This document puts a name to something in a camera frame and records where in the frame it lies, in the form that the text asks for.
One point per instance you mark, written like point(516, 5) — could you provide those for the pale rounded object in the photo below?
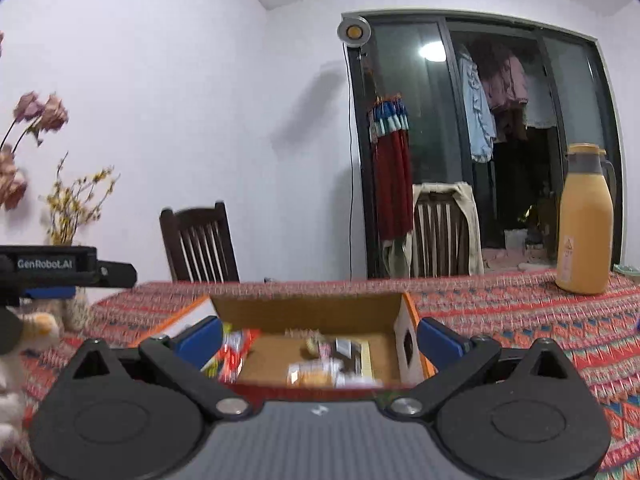
point(12, 400)

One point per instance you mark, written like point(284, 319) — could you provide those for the yellow flower branches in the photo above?
point(75, 210)

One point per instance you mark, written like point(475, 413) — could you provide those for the dark wooden chair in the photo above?
point(440, 235)
point(200, 245)

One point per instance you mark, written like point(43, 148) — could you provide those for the red patterned tablecloth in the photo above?
point(500, 310)

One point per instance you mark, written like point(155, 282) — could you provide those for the silver snack packet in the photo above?
point(345, 355)

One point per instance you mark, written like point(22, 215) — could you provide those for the black framed glass door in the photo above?
point(425, 110)

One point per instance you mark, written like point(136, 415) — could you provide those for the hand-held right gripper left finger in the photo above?
point(200, 342)

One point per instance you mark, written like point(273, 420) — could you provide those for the yellow thermos jug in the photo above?
point(585, 230)

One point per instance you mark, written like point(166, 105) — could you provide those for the chair with beige cloth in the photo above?
point(472, 230)

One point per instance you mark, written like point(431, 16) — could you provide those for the white hanging garment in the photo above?
point(540, 105)

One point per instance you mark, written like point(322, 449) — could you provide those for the large red snack packet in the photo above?
point(235, 360)

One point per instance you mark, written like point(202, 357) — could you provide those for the round lamp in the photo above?
point(353, 31)

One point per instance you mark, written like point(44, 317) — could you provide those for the light blue hanging shirt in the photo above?
point(477, 115)

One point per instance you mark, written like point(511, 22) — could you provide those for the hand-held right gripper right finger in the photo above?
point(440, 342)

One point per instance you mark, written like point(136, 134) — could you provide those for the orange red cardboard box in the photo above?
point(300, 315)

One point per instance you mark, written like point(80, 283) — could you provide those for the floral ceramic vase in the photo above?
point(79, 310)

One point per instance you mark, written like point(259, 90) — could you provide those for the pink artificial flowers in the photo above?
point(50, 110)

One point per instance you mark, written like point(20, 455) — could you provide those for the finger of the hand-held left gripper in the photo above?
point(117, 275)
point(50, 293)

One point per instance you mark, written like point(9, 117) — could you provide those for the orange cracker packet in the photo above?
point(312, 376)

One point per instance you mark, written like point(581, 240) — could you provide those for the red hanging tassels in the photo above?
point(395, 185)

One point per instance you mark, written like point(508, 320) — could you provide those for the white plastic bucket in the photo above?
point(515, 239)

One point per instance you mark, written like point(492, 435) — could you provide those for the pink hanging garment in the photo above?
point(507, 85)

